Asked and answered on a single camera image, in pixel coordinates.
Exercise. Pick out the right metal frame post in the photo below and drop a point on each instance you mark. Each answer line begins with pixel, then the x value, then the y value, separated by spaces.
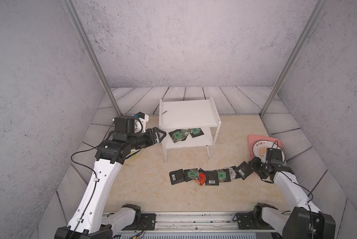
pixel 305 33

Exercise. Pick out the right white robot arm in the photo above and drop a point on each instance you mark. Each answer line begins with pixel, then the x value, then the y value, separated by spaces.
pixel 305 221

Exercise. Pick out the small green tea bag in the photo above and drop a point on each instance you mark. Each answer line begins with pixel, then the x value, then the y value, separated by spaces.
pixel 195 132
pixel 223 175

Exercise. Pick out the green tea bag top shelf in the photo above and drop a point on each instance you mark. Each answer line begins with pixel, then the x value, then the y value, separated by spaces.
pixel 191 174

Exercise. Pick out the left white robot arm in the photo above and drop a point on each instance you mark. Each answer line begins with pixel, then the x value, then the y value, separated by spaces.
pixel 127 133

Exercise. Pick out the white two-tier shelf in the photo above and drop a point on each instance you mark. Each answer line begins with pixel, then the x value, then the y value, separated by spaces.
pixel 201 114

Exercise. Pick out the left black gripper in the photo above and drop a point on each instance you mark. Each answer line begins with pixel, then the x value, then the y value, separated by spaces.
pixel 155 139

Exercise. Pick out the metal base rail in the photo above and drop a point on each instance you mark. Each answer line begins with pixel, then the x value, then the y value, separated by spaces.
pixel 196 225

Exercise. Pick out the round patterned plate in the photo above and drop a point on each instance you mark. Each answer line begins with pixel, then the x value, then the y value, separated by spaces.
pixel 260 149

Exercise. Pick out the yellow patterned bowl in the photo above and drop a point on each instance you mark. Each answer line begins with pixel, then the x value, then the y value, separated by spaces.
pixel 133 154

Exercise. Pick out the left metal frame post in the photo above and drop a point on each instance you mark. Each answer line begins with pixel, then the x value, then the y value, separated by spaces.
pixel 70 8

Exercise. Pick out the metal frame post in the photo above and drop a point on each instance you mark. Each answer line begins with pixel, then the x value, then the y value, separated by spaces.
pixel 70 8
pixel 305 33

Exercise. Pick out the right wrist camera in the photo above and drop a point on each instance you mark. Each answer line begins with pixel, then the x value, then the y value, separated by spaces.
pixel 275 156

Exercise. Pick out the pink tray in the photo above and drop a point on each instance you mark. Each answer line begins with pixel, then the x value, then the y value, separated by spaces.
pixel 252 138

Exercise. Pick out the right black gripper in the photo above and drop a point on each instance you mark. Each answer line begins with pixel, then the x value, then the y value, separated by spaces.
pixel 253 163

